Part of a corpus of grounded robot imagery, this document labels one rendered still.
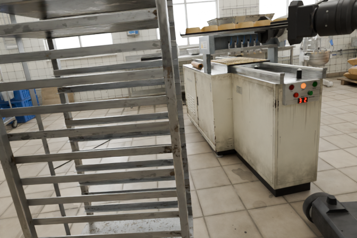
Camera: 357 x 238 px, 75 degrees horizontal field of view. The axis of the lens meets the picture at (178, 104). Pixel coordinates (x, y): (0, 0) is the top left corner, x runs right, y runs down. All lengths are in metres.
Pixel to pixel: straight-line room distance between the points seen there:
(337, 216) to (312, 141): 0.51
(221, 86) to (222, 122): 0.35
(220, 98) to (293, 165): 0.83
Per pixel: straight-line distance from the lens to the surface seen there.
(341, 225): 1.54
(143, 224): 1.53
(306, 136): 1.81
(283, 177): 1.85
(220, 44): 2.21
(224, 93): 2.18
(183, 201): 0.91
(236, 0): 5.60
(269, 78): 1.64
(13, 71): 5.98
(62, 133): 0.92
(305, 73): 1.83
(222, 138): 2.31
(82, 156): 0.93
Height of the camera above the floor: 1.14
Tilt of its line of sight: 14 degrees down
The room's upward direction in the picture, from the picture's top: 6 degrees counter-clockwise
